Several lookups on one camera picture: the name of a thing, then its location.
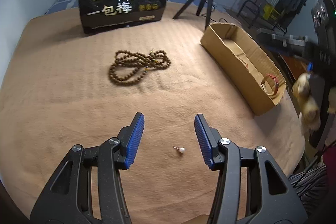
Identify black clothes rack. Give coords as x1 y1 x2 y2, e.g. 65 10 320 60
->
237 0 307 34

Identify dark hanging clothes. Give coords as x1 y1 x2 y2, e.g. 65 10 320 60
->
276 0 307 29

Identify operator hand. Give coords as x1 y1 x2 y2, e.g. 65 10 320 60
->
293 73 335 142

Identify green jade red-cord pendant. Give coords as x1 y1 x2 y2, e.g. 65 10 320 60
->
237 53 249 70

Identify brown wooden bead necklace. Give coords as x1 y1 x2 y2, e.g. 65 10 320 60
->
108 49 172 87

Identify yellow black box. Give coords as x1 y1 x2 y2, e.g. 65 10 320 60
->
262 4 280 23

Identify pearl stud earring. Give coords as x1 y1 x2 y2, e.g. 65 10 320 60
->
173 146 186 154

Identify red strap wristwatch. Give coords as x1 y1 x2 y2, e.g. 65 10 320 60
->
260 73 280 98

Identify cardboard box tray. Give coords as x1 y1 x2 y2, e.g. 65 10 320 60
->
201 23 286 115

